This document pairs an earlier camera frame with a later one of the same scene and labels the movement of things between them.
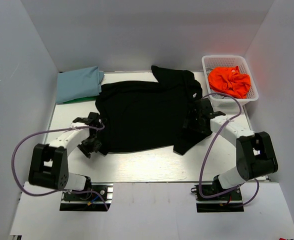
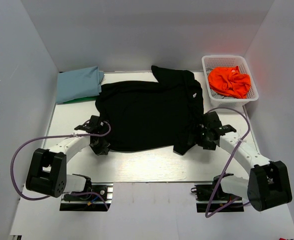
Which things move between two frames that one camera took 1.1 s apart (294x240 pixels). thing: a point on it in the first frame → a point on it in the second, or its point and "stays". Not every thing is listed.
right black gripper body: (196, 124) → (202, 139)
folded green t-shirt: (90, 98) stays
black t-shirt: (139, 114) stays
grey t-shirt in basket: (219, 96) stays
